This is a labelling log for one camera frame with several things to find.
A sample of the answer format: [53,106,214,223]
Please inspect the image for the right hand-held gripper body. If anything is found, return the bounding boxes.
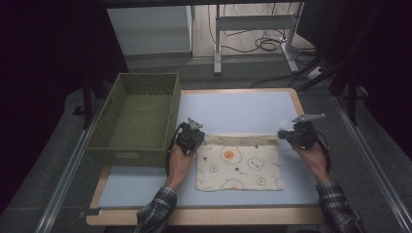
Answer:
[279,113,321,150]

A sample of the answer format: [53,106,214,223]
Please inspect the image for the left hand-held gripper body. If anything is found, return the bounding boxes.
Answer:
[174,116,206,155]

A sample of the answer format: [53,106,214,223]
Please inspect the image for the cream flower print cloth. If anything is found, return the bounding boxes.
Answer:
[194,132,286,193]

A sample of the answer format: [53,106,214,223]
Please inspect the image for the person's right hand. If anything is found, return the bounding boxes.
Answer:
[291,142,332,186]

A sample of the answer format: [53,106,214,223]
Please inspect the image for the person's left hand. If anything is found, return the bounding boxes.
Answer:
[164,143,197,191]

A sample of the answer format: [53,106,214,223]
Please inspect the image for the green woven basket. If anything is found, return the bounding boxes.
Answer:
[85,72,182,169]

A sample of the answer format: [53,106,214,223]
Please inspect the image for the black tripod stand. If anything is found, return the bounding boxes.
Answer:
[295,54,372,128]

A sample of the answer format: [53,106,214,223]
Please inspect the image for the wooden edged table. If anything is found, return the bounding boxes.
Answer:
[85,87,326,227]

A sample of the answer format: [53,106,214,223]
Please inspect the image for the white cabinet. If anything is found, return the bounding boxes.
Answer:
[106,5,194,57]

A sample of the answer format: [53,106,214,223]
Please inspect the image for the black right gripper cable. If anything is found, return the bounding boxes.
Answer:
[315,130,332,176]

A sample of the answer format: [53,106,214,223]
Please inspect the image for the metal floor rail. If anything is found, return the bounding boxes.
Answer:
[330,94,412,233]
[33,103,110,233]

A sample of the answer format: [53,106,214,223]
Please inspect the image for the black floor cables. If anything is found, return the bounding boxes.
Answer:
[207,4,320,57]

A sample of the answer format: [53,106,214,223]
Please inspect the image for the black post stand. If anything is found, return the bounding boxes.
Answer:
[71,72,110,131]

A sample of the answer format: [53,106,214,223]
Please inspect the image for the grey metal stand frame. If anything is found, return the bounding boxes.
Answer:
[213,2,305,77]

